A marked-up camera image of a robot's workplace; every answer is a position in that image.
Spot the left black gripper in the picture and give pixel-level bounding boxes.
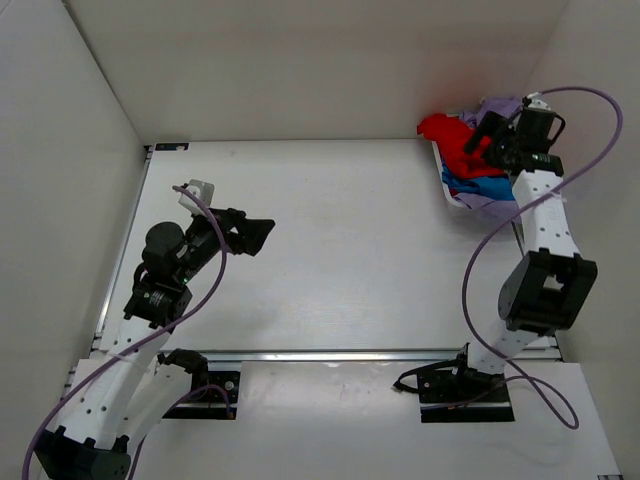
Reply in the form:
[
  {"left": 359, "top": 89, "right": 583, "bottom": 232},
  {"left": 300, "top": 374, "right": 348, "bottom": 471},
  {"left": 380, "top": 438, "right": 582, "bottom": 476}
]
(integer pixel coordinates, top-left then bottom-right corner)
[{"left": 181, "top": 195, "right": 279, "bottom": 274}]

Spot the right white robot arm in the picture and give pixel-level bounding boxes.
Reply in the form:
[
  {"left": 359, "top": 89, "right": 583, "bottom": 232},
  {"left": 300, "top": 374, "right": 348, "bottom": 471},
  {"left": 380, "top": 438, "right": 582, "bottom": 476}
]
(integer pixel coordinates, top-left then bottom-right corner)
[{"left": 448, "top": 101, "right": 597, "bottom": 401}]

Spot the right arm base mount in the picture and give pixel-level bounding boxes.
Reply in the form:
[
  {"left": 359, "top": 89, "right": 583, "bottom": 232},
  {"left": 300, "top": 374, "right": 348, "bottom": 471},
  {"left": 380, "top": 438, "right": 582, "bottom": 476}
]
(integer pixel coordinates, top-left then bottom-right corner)
[{"left": 393, "top": 347, "right": 515, "bottom": 424}]

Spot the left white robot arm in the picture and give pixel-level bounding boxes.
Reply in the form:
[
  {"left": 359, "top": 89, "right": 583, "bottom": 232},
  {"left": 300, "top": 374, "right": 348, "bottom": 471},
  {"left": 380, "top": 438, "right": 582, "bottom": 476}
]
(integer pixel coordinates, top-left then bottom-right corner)
[{"left": 33, "top": 208, "right": 275, "bottom": 479}]

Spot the lavender t shirt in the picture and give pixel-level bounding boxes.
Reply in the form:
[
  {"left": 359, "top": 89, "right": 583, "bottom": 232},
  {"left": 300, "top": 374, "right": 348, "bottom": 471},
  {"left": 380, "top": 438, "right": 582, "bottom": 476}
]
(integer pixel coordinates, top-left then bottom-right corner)
[{"left": 449, "top": 96, "right": 521, "bottom": 220}]

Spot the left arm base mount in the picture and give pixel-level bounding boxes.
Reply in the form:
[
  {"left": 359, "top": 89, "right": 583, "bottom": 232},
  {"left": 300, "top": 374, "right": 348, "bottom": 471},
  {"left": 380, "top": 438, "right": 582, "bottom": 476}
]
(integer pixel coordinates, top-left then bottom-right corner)
[{"left": 157, "top": 349, "right": 241, "bottom": 421}]

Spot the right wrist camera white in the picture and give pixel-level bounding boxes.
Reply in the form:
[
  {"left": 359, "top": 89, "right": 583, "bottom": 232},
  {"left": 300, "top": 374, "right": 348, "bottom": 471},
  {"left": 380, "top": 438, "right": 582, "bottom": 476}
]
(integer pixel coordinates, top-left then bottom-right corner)
[{"left": 521, "top": 92, "right": 555, "bottom": 116}]

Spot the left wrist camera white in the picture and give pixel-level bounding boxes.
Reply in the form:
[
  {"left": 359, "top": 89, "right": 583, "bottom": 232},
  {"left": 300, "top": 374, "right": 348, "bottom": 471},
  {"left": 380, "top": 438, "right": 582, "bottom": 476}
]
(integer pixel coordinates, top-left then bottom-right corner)
[{"left": 178, "top": 179, "right": 215, "bottom": 215}]

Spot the red t shirt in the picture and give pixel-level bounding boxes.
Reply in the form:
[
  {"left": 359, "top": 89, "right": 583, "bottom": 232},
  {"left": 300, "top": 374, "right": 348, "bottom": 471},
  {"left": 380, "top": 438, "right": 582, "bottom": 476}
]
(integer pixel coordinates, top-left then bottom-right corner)
[{"left": 416, "top": 113, "right": 507, "bottom": 179}]

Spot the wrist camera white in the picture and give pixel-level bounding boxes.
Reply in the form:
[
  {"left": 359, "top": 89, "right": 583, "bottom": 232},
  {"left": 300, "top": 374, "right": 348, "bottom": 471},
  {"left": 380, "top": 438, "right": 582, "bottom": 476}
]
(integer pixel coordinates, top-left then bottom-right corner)
[
  {"left": 521, "top": 92, "right": 555, "bottom": 116},
  {"left": 178, "top": 179, "right": 215, "bottom": 215}
]

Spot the blue t shirt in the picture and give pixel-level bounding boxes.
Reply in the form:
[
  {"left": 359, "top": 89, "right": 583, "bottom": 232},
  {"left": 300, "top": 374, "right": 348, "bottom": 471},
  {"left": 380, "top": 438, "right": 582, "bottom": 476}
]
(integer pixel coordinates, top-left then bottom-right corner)
[{"left": 442, "top": 167, "right": 515, "bottom": 201}]

